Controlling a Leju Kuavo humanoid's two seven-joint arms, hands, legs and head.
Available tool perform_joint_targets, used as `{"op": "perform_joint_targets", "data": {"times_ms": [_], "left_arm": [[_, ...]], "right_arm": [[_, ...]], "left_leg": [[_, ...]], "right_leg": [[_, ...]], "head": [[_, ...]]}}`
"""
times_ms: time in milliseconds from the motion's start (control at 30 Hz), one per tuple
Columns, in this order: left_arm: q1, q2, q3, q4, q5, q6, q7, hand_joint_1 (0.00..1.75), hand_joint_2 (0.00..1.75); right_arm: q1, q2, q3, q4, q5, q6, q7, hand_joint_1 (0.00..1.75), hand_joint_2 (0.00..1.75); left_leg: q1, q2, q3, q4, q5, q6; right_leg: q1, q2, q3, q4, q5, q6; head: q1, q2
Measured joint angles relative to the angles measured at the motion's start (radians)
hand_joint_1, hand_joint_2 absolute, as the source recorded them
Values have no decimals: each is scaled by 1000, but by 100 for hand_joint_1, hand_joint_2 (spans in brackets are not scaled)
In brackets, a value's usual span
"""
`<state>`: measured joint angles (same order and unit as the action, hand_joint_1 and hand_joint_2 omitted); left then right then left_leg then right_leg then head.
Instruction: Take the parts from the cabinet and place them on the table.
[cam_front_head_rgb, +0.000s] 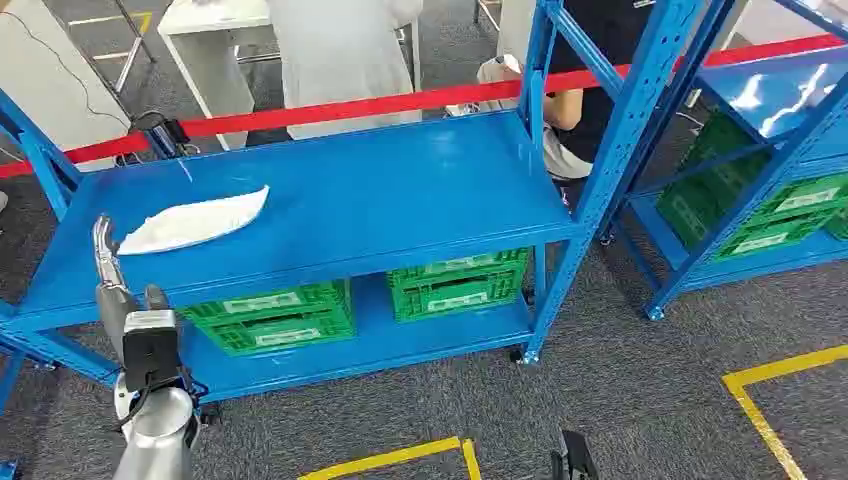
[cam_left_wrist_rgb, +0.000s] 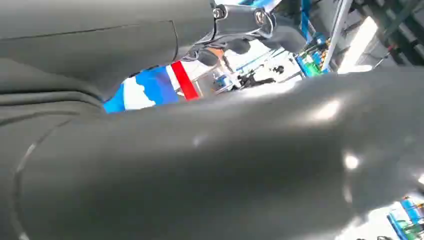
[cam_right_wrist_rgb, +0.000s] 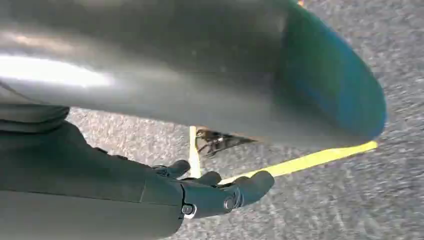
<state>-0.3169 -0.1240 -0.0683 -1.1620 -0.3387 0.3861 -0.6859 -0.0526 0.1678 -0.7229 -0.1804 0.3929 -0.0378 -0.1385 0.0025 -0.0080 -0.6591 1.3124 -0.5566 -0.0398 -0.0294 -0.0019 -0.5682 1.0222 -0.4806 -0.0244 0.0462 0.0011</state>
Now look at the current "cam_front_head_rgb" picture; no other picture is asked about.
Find red barrier belt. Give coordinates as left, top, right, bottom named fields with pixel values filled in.
left=0, top=131, right=152, bottom=181
left=177, top=33, right=848, bottom=141

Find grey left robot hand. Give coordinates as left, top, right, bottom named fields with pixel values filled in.
left=91, top=214, right=174, bottom=360

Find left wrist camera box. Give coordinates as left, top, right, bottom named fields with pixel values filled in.
left=121, top=308, right=182, bottom=394

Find person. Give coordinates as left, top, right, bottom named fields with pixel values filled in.
left=264, top=0, right=426, bottom=141
left=541, top=0, right=658, bottom=208

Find grey metal stand legs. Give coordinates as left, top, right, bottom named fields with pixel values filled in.
left=111, top=0, right=159, bottom=95

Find white table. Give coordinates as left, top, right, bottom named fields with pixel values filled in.
left=156, top=0, right=423, bottom=153

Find green plastic crate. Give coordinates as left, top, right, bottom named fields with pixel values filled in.
left=178, top=280, right=358, bottom=358
left=655, top=111, right=775, bottom=252
left=386, top=247, right=532, bottom=325
left=711, top=172, right=848, bottom=264

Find white board panel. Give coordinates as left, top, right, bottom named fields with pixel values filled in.
left=0, top=0, right=132, bottom=175

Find black barrier post head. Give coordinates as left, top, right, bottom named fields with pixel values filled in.
left=128, top=109, right=202, bottom=161

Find thin black cable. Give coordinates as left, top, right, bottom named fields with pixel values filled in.
left=0, top=9, right=132, bottom=128

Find white plastic parcel bag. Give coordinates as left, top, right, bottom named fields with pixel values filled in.
left=117, top=184, right=272, bottom=258

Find blue metal shelf rack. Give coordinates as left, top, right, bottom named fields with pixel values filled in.
left=599, top=0, right=848, bottom=324
left=0, top=0, right=710, bottom=415

